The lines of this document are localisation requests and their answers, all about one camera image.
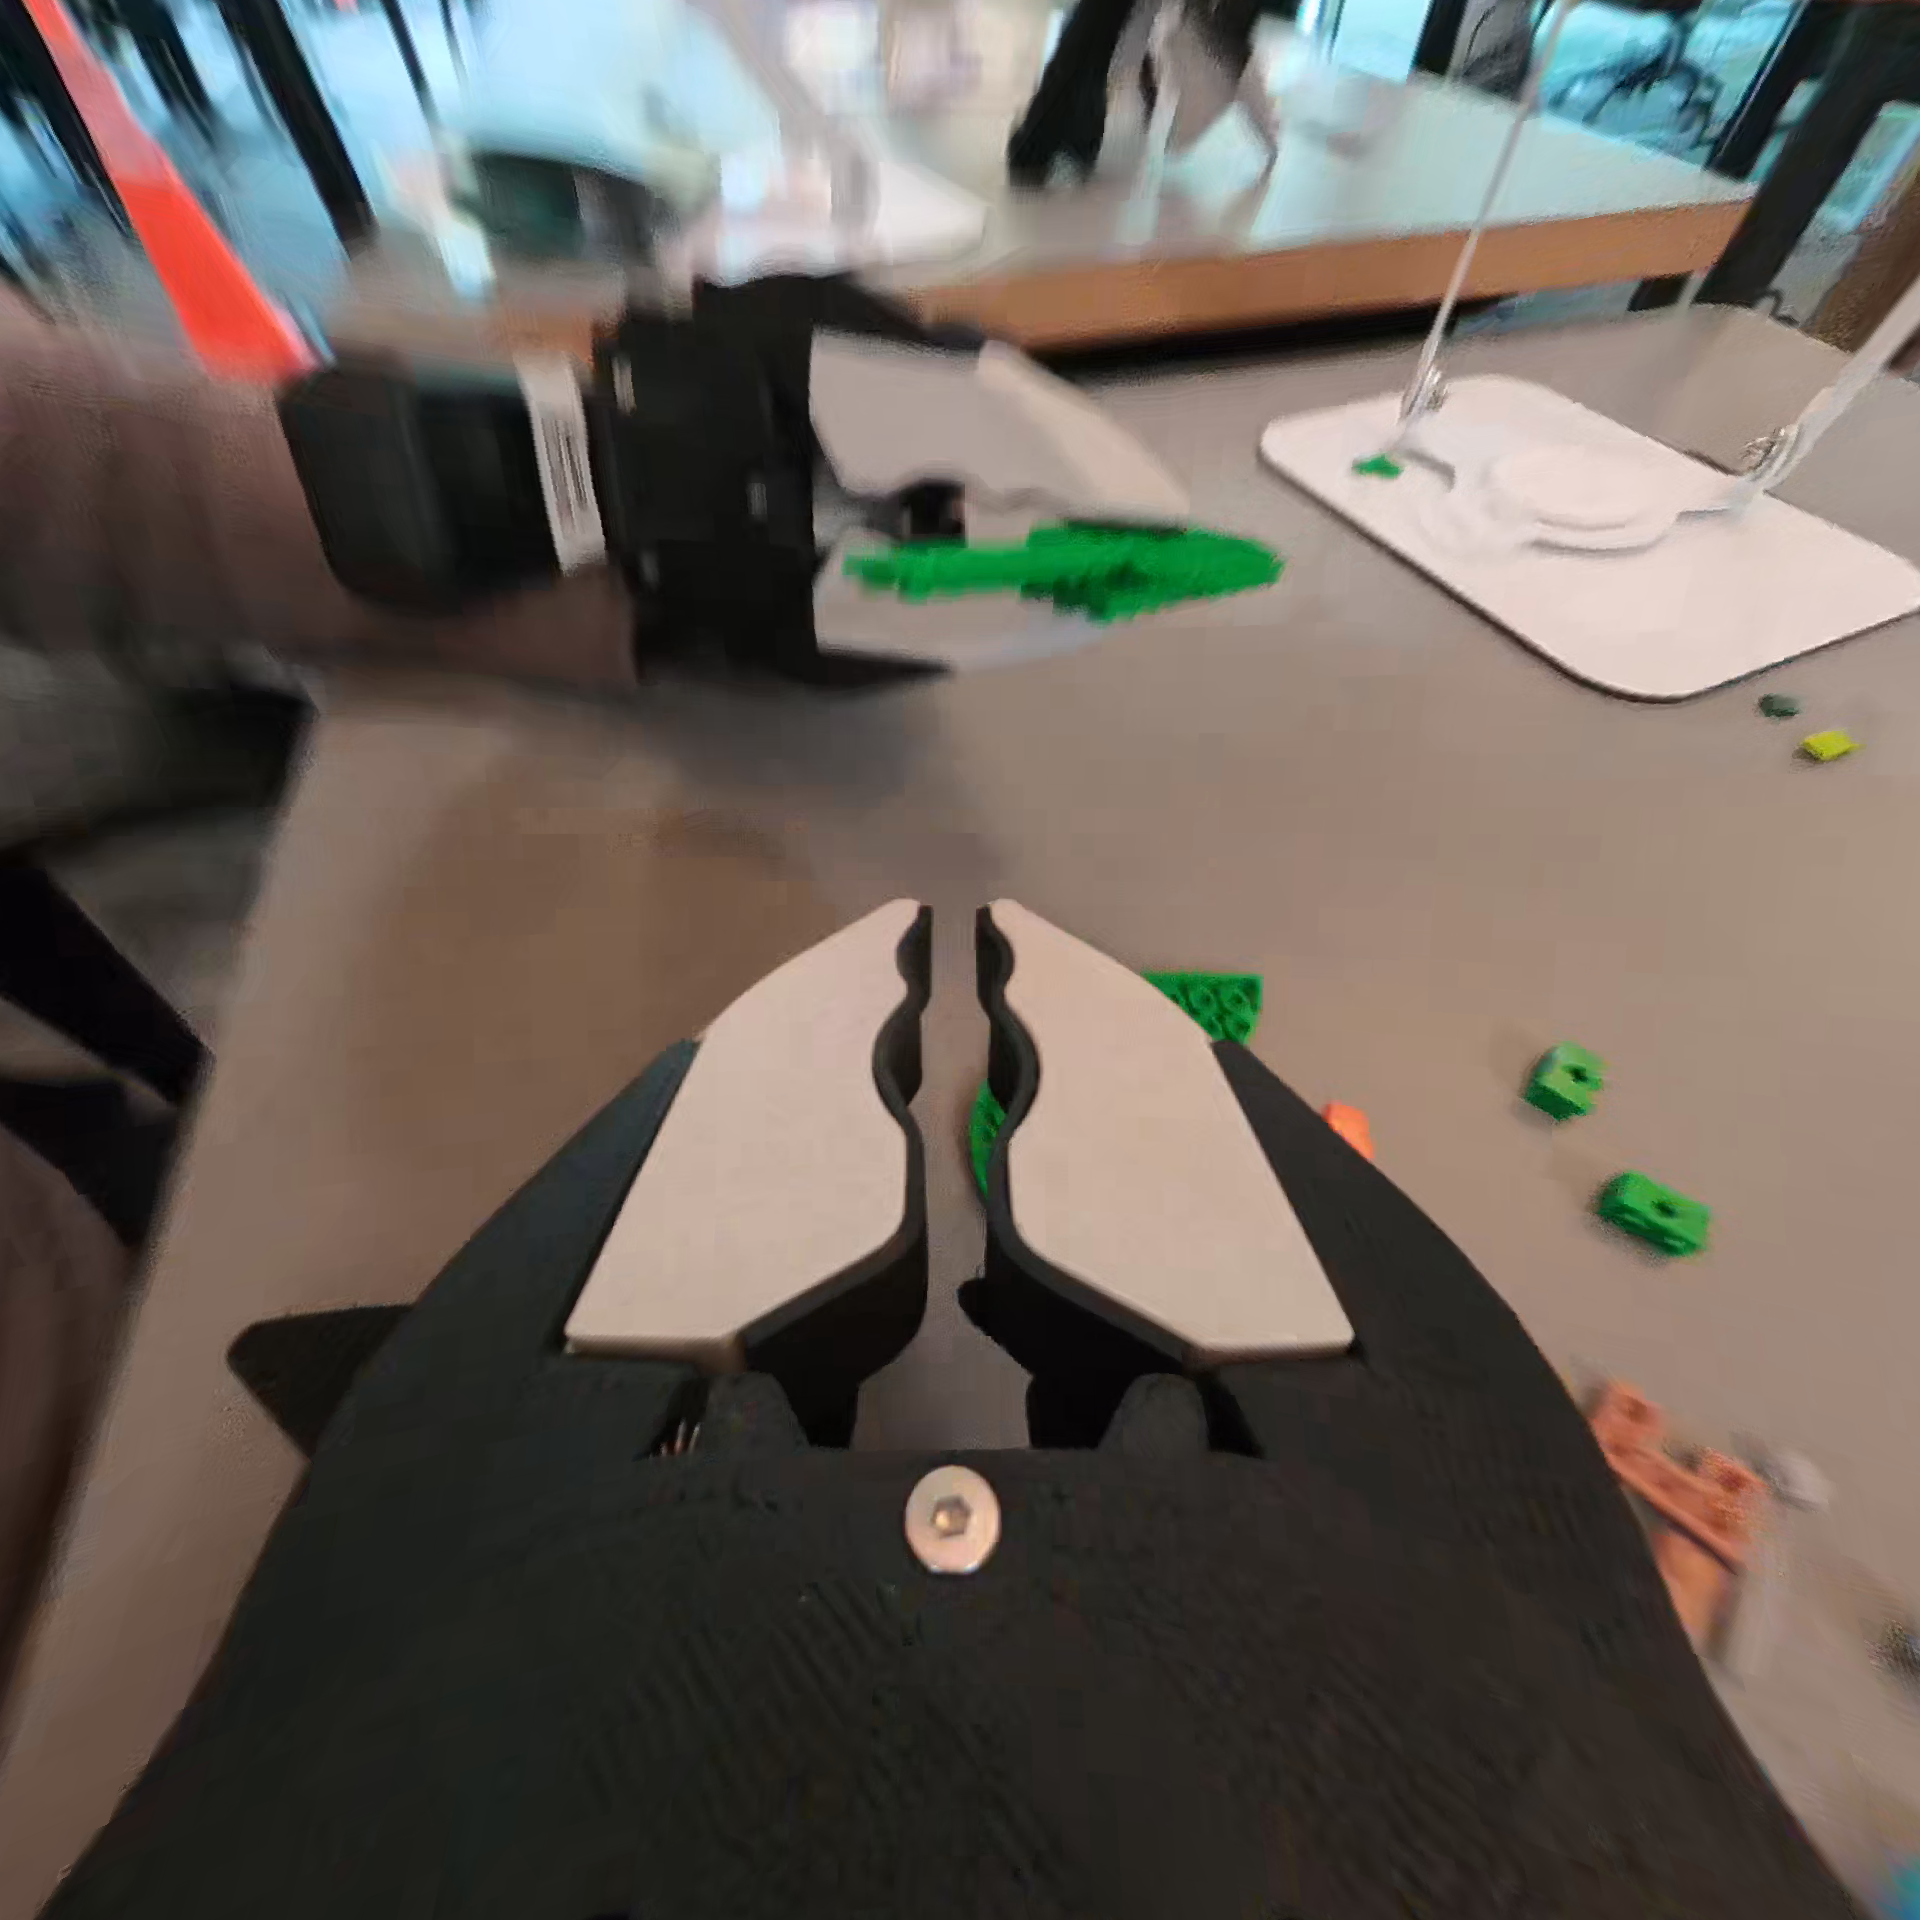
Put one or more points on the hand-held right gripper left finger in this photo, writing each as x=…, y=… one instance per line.
x=765, y=1170

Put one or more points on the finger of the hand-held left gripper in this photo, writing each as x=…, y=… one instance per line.
x=975, y=422
x=960, y=639

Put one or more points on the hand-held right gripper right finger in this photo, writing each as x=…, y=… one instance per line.
x=1155, y=1184

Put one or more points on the green lego plate assembly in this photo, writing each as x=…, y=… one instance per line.
x=1079, y=570

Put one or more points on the person's left forearm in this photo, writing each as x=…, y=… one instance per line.
x=135, y=495

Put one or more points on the green lego brick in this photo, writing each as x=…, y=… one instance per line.
x=1652, y=1212
x=1564, y=1084

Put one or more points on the salmon lego plate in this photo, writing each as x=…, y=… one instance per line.
x=1629, y=1424
x=1710, y=1529

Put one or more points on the grey lego piece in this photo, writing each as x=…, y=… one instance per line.
x=1794, y=1482

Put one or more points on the lime lego piece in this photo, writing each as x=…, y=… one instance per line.
x=1830, y=745

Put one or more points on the black and white gripper tool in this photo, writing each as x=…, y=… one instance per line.
x=1079, y=89

